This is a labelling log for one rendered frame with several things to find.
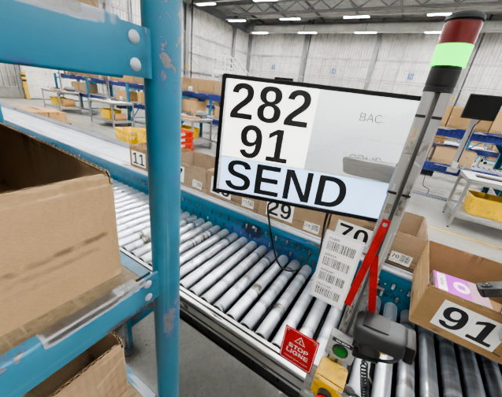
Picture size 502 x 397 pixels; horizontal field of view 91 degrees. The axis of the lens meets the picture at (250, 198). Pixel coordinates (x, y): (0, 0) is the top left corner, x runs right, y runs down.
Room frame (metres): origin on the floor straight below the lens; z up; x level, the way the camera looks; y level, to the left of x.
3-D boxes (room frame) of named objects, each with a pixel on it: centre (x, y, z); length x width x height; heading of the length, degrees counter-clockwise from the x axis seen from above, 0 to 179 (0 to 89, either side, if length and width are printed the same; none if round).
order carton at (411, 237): (1.12, -0.64, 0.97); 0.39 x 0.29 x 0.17; 61
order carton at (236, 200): (1.50, 0.05, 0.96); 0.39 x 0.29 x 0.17; 60
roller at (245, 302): (0.89, -0.10, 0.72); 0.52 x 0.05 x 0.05; 151
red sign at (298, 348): (0.49, -0.22, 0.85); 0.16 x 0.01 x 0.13; 61
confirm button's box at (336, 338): (0.45, -0.28, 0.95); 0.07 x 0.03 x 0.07; 61
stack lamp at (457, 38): (0.48, -0.29, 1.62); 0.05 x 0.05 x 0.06
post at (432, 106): (0.47, -0.29, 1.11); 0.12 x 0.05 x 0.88; 61
